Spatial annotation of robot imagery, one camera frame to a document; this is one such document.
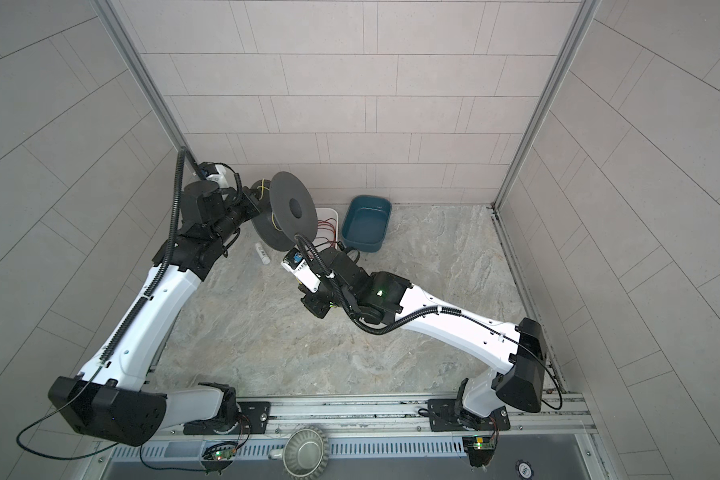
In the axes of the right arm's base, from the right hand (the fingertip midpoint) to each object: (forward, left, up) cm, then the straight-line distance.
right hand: (298, 289), depth 65 cm
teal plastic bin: (+40, -15, -23) cm, 49 cm away
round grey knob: (-27, +1, -26) cm, 37 cm away
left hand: (+22, +8, +12) cm, 26 cm away
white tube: (+27, +20, -22) cm, 40 cm away
